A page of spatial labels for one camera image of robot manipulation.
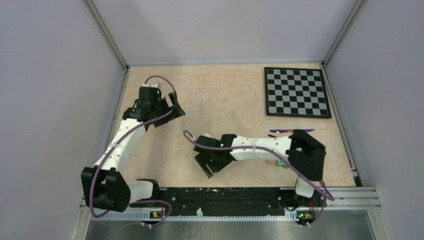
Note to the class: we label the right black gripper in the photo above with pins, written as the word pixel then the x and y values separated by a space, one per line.
pixel 214 168

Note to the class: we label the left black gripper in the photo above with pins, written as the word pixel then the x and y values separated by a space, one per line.
pixel 178 112

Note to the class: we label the beige cloth napkin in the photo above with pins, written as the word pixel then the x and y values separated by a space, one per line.
pixel 225 124

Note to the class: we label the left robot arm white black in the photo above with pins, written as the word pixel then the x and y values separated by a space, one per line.
pixel 104 186

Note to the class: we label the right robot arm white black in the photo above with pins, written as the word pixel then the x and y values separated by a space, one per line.
pixel 300 152

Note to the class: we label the iridescent purple utensil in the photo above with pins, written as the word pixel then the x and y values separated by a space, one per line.
pixel 280 131

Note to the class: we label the black white checkerboard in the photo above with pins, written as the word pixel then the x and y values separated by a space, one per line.
pixel 296 92

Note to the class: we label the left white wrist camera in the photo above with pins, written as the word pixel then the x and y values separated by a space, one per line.
pixel 156 85

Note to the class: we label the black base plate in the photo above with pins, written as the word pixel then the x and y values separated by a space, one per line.
pixel 231 201

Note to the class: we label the aluminium frame rail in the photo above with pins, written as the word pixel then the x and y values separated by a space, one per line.
pixel 345 199

